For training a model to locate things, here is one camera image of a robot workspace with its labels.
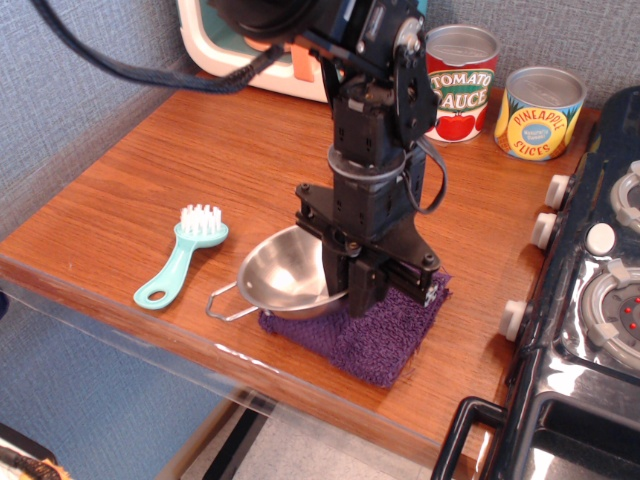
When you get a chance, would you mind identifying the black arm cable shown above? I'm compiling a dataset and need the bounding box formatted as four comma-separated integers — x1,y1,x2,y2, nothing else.
29,0,289,96

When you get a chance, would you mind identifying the tomato sauce can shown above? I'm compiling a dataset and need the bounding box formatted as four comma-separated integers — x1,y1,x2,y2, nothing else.
426,24,500,143

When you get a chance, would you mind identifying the teal toy microwave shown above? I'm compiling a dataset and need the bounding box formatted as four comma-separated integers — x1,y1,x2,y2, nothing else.
176,0,431,105

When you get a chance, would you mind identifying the orange fuzzy object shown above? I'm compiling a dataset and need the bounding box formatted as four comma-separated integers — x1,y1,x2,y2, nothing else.
1,446,70,480

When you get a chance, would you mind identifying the white stove knob bottom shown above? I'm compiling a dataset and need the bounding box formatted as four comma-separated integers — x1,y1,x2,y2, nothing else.
499,300,528,342

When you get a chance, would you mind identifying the pineapple slices can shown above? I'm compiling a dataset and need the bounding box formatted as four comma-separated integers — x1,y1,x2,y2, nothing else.
494,66,587,161

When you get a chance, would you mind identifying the silver metal pot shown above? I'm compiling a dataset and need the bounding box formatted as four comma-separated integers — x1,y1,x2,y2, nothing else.
205,226,347,322

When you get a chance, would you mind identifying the teal dish brush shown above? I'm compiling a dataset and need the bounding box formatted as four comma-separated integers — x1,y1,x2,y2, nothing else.
133,204,229,310

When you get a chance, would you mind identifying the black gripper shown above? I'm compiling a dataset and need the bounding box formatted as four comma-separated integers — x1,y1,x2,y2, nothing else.
296,164,440,318

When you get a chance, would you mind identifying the white stove knob top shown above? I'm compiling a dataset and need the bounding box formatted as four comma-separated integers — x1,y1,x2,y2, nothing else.
545,174,571,210

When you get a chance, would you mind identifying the white stove knob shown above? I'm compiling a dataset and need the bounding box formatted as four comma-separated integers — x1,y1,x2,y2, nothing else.
499,300,528,342
545,174,571,210
530,213,557,250

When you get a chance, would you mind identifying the black toy stove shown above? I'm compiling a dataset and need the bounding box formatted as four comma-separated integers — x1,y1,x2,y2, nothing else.
432,87,639,479

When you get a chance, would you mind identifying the purple towel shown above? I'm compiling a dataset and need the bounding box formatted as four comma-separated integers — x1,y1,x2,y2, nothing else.
259,272,451,389

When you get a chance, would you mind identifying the white stove knob middle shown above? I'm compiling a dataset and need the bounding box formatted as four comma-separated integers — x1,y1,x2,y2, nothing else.
530,213,557,250

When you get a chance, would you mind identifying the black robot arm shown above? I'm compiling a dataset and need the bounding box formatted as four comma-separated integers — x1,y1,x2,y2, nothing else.
214,1,440,317

